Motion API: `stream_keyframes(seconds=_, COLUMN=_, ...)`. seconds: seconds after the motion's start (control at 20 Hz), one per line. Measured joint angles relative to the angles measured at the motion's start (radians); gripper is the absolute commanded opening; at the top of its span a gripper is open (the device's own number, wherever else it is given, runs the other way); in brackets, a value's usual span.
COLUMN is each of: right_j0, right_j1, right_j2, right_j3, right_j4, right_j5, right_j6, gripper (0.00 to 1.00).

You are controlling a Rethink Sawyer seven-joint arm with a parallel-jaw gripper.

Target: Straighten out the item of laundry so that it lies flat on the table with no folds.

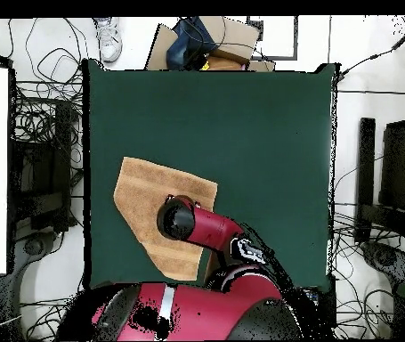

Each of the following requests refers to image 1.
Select orange terry towel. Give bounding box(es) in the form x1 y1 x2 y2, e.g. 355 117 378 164
112 156 219 282

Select dark green table cloth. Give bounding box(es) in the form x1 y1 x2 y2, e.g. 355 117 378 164
81 58 339 291

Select orange-brown cloth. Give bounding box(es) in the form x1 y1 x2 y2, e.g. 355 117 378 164
203 53 251 71

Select black equipment stand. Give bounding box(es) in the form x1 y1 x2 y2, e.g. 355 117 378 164
9 99 78 232

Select brown cardboard sheet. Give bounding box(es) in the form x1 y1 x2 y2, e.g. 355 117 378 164
144 23 179 71

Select blue jeans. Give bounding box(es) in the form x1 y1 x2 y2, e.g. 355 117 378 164
166 16 221 71

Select black wheeled stand base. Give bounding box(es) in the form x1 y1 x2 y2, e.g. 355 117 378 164
9 229 68 286

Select brown cardboard box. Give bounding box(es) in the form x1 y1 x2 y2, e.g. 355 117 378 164
197 15 262 61

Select black power strip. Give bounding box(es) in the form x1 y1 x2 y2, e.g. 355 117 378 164
317 277 337 329

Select person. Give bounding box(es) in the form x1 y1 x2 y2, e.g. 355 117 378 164
93 16 124 64

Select dark-framed white board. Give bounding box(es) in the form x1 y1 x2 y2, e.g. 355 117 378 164
247 15 299 61

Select black chair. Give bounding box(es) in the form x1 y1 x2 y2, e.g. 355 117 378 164
379 118 405 215

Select black cable tangle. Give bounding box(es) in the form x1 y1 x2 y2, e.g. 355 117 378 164
7 17 89 168
331 213 397 339

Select black upright post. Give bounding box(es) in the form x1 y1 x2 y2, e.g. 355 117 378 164
354 117 377 245

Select black cable with adapter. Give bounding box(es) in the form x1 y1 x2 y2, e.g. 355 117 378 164
336 15 405 90

